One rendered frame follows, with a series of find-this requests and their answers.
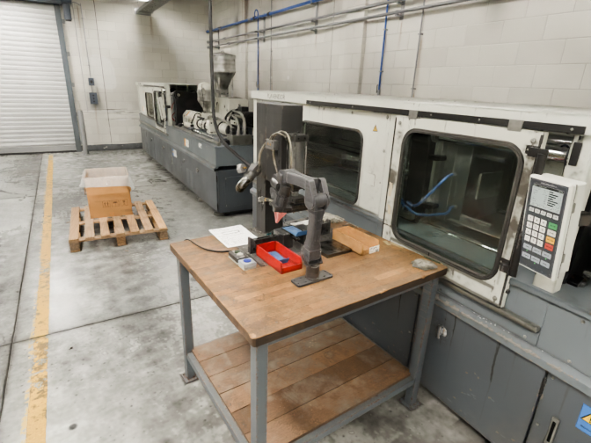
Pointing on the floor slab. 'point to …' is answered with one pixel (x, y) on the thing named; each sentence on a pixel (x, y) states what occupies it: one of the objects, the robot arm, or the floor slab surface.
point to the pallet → (115, 225)
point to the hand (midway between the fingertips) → (276, 221)
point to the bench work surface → (300, 339)
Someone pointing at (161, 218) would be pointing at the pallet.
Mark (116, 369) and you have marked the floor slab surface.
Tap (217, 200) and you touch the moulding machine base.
